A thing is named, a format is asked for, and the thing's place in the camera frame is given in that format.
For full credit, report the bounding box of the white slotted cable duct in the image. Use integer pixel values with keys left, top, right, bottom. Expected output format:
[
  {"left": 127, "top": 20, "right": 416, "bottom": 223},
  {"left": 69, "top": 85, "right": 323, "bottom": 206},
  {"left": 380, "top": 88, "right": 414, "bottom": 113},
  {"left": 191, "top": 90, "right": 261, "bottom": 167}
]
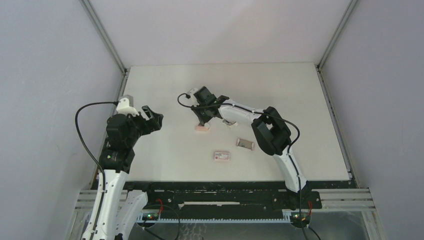
[{"left": 135, "top": 211, "right": 298, "bottom": 224}]

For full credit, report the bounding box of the cardboard staple box tray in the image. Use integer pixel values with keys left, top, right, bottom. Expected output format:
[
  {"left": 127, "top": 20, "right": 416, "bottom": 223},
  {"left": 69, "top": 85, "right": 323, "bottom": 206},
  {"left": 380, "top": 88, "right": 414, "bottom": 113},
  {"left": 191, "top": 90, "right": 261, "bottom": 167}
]
[{"left": 236, "top": 138, "right": 255, "bottom": 151}]

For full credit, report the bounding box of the red white staple box sleeve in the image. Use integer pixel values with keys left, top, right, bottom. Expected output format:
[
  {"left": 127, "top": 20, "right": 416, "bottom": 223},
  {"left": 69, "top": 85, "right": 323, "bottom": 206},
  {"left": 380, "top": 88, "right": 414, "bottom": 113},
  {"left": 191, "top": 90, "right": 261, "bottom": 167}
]
[{"left": 213, "top": 151, "right": 230, "bottom": 162}]

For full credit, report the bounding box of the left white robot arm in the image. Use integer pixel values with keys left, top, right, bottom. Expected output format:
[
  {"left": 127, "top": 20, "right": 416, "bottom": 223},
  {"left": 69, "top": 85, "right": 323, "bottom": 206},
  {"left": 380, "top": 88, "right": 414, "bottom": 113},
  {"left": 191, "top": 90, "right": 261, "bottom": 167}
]
[{"left": 81, "top": 105, "right": 164, "bottom": 240}]

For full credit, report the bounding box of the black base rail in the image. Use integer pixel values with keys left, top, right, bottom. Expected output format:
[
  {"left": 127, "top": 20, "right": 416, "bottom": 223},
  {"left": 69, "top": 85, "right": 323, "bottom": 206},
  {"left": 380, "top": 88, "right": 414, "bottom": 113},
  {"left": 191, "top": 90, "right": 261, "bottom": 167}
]
[{"left": 123, "top": 180, "right": 357, "bottom": 219}]

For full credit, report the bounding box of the right black camera cable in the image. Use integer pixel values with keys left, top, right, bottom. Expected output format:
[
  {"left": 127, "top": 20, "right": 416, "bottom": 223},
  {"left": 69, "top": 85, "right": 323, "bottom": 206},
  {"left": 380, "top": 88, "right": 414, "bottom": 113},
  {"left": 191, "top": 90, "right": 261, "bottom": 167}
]
[{"left": 176, "top": 92, "right": 314, "bottom": 240}]

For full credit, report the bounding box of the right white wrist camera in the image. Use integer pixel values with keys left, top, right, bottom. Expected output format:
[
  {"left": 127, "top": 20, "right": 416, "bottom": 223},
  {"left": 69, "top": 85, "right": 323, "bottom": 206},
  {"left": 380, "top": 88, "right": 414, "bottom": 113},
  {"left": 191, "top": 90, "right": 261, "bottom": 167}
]
[{"left": 187, "top": 88, "right": 199, "bottom": 100}]

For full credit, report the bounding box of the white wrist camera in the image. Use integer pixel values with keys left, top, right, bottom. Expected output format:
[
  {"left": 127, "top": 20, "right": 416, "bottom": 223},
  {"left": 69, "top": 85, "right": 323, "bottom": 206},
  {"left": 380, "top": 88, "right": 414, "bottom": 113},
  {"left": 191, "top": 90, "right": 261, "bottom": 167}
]
[
  {"left": 116, "top": 94, "right": 140, "bottom": 117},
  {"left": 187, "top": 88, "right": 199, "bottom": 100}
]

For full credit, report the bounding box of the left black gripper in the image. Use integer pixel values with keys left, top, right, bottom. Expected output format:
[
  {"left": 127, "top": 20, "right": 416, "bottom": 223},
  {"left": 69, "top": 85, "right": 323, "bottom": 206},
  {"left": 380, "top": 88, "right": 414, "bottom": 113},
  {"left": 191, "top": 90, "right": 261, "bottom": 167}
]
[{"left": 125, "top": 105, "right": 163, "bottom": 147}]

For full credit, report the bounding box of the pink white stapler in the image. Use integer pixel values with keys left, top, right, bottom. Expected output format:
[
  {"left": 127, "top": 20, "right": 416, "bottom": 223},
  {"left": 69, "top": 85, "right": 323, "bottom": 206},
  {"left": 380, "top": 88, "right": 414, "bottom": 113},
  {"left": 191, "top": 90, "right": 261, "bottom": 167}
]
[{"left": 195, "top": 123, "right": 210, "bottom": 132}]

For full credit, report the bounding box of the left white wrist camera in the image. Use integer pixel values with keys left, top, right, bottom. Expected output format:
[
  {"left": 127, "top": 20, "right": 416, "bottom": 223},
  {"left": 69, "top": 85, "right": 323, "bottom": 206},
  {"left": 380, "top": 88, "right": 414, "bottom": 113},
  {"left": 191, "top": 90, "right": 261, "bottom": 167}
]
[{"left": 116, "top": 94, "right": 140, "bottom": 117}]

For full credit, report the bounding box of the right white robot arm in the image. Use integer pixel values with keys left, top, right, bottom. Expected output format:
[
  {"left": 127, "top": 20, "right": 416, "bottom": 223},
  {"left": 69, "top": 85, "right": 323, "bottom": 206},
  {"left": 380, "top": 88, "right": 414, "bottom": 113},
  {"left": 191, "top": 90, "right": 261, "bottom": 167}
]
[{"left": 185, "top": 86, "right": 311, "bottom": 208}]

